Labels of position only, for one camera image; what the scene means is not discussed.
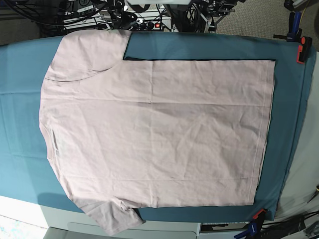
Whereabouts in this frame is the pink T-shirt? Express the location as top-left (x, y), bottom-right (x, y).
top-left (39, 30), bottom-right (275, 224)

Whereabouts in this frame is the orange blue clamp bottom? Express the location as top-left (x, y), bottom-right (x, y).
top-left (234, 209), bottom-right (267, 239)

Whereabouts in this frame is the teal table cloth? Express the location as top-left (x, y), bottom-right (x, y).
top-left (0, 32), bottom-right (316, 223)

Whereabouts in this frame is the white table base panel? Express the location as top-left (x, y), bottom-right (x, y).
top-left (41, 206), bottom-right (198, 239)

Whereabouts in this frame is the blue black clamp upper right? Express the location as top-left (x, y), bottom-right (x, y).
top-left (273, 12), bottom-right (302, 43)

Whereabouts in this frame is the orange black clamp top right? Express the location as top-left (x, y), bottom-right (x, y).
top-left (297, 37), bottom-right (313, 64)

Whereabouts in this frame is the power strip with red switch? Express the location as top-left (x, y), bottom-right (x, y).
top-left (99, 19), bottom-right (172, 32)

